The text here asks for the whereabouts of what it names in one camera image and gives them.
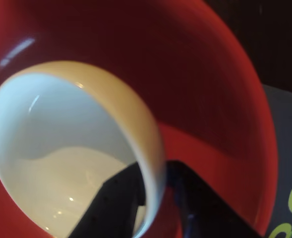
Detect small white ceramic cup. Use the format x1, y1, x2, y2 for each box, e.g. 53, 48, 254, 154
0, 60, 166, 238

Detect red bowl with black outside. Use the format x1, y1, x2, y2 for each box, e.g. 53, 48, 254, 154
0, 0, 279, 238

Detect dark blue WOWROBO mat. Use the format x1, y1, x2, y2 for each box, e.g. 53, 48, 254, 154
259, 84, 292, 238

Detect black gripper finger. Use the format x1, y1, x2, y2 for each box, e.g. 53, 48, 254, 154
166, 160, 263, 238
65, 161, 147, 238

